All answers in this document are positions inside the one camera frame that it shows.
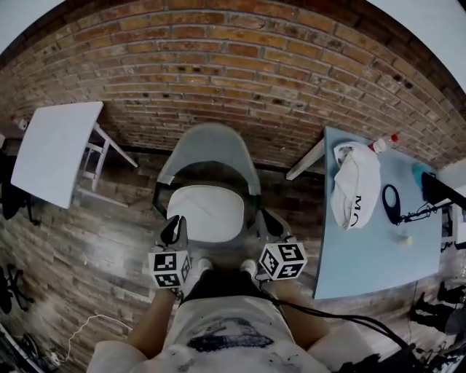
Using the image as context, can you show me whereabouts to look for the white cable on floor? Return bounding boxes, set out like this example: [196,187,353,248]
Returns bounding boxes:
[66,314,134,362]

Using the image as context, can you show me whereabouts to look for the black equipment on floor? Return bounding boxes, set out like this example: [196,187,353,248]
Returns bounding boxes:
[408,280,466,337]

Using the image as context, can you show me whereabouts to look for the black cable on table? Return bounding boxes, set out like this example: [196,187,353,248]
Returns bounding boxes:
[398,202,453,225]

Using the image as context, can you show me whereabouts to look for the black office chair base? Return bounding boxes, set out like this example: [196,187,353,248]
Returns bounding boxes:
[0,263,36,315]

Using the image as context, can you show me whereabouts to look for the person's left white shoe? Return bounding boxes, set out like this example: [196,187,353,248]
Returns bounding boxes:
[197,256,214,282]

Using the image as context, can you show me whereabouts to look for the person's right forearm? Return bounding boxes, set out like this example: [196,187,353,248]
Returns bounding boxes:
[268,279,331,351]

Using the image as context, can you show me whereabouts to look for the black monitor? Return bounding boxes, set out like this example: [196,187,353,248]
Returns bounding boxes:
[421,171,466,211]

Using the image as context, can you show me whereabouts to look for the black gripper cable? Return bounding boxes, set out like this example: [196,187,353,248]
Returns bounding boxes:
[257,278,416,353]

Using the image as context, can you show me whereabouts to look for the white square table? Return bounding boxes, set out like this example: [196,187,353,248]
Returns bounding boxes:
[9,101,140,210]

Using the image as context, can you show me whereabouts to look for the clear bottle with red cap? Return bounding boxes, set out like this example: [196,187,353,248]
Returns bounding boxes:
[367,133,400,154]

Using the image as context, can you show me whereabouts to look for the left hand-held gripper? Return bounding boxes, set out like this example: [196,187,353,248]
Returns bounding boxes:
[148,214,193,289]

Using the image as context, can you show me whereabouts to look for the light blue table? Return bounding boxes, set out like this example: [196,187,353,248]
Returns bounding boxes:
[285,125,453,301]

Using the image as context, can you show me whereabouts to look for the white seat cushion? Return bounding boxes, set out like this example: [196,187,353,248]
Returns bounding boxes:
[166,184,245,244]

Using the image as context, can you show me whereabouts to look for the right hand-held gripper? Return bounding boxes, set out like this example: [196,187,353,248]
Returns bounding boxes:
[254,210,309,282]

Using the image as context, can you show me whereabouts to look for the white cloth bag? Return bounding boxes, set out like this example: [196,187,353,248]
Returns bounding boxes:
[332,141,382,232]

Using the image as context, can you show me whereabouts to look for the grey chair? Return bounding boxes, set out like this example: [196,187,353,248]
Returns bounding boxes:
[151,122,264,253]

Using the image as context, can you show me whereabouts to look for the person's left forearm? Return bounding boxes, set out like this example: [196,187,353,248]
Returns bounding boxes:
[125,288,177,361]

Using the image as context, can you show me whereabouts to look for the white printed t-shirt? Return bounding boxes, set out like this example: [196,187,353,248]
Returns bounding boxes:
[86,294,331,373]

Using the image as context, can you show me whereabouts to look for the black oval loop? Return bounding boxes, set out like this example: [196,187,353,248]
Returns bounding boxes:
[382,184,404,225]

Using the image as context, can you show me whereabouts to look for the black shorts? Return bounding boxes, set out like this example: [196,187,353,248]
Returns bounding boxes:
[181,268,280,304]

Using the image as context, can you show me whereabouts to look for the teal object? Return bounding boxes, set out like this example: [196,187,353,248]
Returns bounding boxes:
[411,162,438,195]

